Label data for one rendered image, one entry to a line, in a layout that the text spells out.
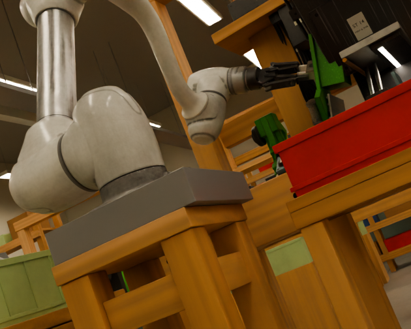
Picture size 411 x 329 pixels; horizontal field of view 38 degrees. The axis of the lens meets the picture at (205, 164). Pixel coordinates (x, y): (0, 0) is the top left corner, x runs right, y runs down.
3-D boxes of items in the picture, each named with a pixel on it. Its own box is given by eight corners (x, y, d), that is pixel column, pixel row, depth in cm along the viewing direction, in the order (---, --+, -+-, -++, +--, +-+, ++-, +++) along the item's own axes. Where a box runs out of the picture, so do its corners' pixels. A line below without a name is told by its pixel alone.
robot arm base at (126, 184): (182, 176, 119) (173, 151, 120) (87, 219, 124) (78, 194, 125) (206, 183, 137) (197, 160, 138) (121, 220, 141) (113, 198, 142)
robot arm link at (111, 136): (138, 165, 121) (102, 69, 125) (76, 200, 129) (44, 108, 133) (181, 164, 135) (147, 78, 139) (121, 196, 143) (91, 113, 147)
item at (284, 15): (338, 21, 199) (319, -17, 202) (293, 46, 206) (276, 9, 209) (346, 29, 210) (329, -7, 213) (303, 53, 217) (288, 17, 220)
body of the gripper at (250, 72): (243, 78, 191) (270, 74, 187) (248, 62, 197) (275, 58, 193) (248, 96, 196) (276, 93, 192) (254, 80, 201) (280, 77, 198)
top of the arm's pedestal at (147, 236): (192, 226, 108) (183, 206, 109) (56, 287, 119) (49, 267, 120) (248, 219, 138) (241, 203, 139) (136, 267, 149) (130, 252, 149)
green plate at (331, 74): (346, 98, 171) (335, 26, 173) (318, 103, 175) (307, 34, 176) (355, 102, 181) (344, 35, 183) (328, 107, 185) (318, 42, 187)
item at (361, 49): (402, 31, 147) (397, 21, 148) (342, 62, 154) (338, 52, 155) (422, 58, 182) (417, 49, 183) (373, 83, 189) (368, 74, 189)
